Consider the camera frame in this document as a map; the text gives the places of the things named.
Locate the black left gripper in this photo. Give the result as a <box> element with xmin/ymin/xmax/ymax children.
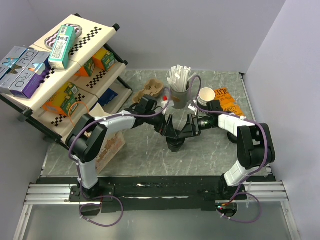
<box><xmin>144</xmin><ymin>110</ymin><xmax>177</xmax><ymax>139</ymax></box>

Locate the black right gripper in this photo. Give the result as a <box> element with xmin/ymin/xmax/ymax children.
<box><xmin>177</xmin><ymin>113</ymin><xmax>216</xmax><ymax>139</ymax></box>

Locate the black plastic cup lid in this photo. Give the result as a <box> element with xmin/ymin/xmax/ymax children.
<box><xmin>166</xmin><ymin>137</ymin><xmax>185</xmax><ymax>148</ymax></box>

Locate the black paper coffee cup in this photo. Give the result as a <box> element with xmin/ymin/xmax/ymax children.
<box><xmin>166</xmin><ymin>138</ymin><xmax>185</xmax><ymax>153</ymax></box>

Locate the brown paper takeout bag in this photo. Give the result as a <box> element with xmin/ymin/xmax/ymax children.
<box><xmin>89</xmin><ymin>103</ymin><xmax>126</xmax><ymax>174</ymax></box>

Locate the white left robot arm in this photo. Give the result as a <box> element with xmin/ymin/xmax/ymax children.
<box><xmin>65</xmin><ymin>95</ymin><xmax>179</xmax><ymax>201</ymax></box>

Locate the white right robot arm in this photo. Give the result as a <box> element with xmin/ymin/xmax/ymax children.
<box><xmin>177</xmin><ymin>100</ymin><xmax>276</xmax><ymax>199</ymax></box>

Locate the grey straw holder cup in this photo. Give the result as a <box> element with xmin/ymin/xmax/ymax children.
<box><xmin>170</xmin><ymin>82</ymin><xmax>190</xmax><ymax>110</ymax></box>

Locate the stack of paper cups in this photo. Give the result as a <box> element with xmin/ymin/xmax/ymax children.
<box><xmin>197</xmin><ymin>87</ymin><xmax>216</xmax><ymax>107</ymax></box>

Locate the brown cardboard cup carrier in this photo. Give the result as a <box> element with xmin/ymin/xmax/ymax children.
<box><xmin>132</xmin><ymin>79</ymin><xmax>164</xmax><ymax>104</ymax></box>

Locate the orange potato chips bag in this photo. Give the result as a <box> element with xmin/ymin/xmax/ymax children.
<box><xmin>214</xmin><ymin>87</ymin><xmax>245</xmax><ymax>116</ymax></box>

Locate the white wrapped straws bundle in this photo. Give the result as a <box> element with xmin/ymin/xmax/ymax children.
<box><xmin>167</xmin><ymin>65</ymin><xmax>195</xmax><ymax>93</ymax></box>

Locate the blue snack bag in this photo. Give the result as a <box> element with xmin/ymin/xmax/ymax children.
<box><xmin>98</xmin><ymin>88</ymin><xmax>119</xmax><ymax>107</ymax></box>

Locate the orange green box upper right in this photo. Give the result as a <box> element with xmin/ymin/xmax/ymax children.
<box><xmin>92</xmin><ymin>48</ymin><xmax>116</xmax><ymax>72</ymax></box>

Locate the orange green box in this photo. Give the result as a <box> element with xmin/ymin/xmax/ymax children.
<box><xmin>92</xmin><ymin>48</ymin><xmax>116</xmax><ymax>72</ymax></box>
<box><xmin>74</xmin><ymin>58</ymin><xmax>95</xmax><ymax>77</ymax></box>
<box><xmin>42</xmin><ymin>81</ymin><xmax>79</xmax><ymax>117</ymax></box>

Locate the cream tiered display shelf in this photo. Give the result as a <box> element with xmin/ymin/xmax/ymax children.
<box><xmin>0</xmin><ymin>14</ymin><xmax>133</xmax><ymax>143</ymax></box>

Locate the orange green box upper left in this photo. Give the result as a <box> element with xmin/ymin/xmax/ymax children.
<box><xmin>74</xmin><ymin>58</ymin><xmax>95</xmax><ymax>77</ymax></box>

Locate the orange green box lower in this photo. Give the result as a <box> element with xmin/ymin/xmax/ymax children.
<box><xmin>42</xmin><ymin>81</ymin><xmax>79</xmax><ymax>117</ymax></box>

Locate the teal product box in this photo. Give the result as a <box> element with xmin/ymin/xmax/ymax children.
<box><xmin>48</xmin><ymin>25</ymin><xmax>76</xmax><ymax>70</ymax></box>

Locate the purple wavy pouch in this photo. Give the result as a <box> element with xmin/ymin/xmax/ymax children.
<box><xmin>44</xmin><ymin>23</ymin><xmax>83</xmax><ymax>49</ymax></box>

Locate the purple R+O box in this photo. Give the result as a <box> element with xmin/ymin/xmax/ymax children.
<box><xmin>9</xmin><ymin>51</ymin><xmax>51</xmax><ymax>99</ymax></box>

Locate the silver R+O box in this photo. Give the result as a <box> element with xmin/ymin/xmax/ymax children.
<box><xmin>0</xmin><ymin>46</ymin><xmax>27</xmax><ymax>90</ymax></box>

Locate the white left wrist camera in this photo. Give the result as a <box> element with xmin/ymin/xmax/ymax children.
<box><xmin>160</xmin><ymin>95</ymin><xmax>171</xmax><ymax>115</ymax></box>

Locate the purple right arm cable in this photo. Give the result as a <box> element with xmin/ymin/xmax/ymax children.
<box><xmin>187</xmin><ymin>75</ymin><xmax>271</xmax><ymax>223</ymax></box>

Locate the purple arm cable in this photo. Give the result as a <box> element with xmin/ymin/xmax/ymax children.
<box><xmin>187</xmin><ymin>75</ymin><xmax>271</xmax><ymax>223</ymax></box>
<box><xmin>67</xmin><ymin>87</ymin><xmax>173</xmax><ymax>228</ymax></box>

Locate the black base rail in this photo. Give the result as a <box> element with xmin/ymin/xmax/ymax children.
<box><xmin>68</xmin><ymin>174</ymin><xmax>276</xmax><ymax>214</ymax></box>

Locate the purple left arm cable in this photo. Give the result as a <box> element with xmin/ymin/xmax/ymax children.
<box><xmin>67</xmin><ymin>87</ymin><xmax>173</xmax><ymax>228</ymax></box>

